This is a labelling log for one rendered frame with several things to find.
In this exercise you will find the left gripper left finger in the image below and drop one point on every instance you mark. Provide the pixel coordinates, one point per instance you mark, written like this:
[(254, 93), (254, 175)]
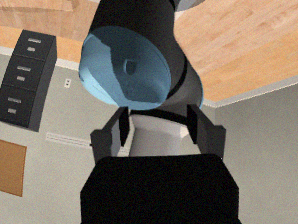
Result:
[(108, 140)]

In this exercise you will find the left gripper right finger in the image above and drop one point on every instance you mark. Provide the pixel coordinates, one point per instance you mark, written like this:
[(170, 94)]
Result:
[(209, 138)]

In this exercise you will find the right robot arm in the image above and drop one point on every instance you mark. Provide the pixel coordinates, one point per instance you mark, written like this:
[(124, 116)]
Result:
[(131, 56)]

